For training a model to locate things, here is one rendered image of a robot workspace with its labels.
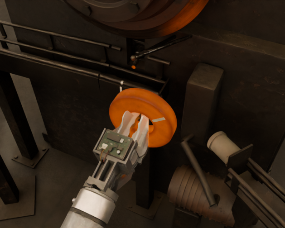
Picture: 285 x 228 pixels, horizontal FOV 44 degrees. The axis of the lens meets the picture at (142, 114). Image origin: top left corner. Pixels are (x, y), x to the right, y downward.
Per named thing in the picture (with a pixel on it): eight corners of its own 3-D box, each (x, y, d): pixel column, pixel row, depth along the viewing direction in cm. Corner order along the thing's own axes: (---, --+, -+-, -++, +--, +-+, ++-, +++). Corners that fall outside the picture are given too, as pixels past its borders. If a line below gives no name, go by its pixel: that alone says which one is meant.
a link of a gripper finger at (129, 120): (142, 97, 73) (123, 134, 69) (144, 110, 78) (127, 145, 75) (128, 92, 74) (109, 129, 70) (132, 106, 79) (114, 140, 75)
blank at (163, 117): (139, 141, 88) (133, 151, 86) (102, 95, 82) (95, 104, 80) (190, 133, 78) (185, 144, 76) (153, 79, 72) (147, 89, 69)
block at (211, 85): (190, 115, 115) (199, 58, 97) (213, 123, 113) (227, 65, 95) (178, 139, 108) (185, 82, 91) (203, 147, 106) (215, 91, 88)
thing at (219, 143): (223, 142, 98) (225, 127, 94) (245, 163, 92) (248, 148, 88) (205, 151, 96) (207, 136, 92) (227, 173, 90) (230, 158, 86)
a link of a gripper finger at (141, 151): (154, 132, 74) (137, 169, 70) (154, 135, 75) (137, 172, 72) (134, 125, 75) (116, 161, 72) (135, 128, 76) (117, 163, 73)
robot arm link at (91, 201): (110, 227, 68) (74, 210, 70) (120, 205, 70) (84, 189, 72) (102, 220, 62) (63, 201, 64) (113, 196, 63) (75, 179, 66)
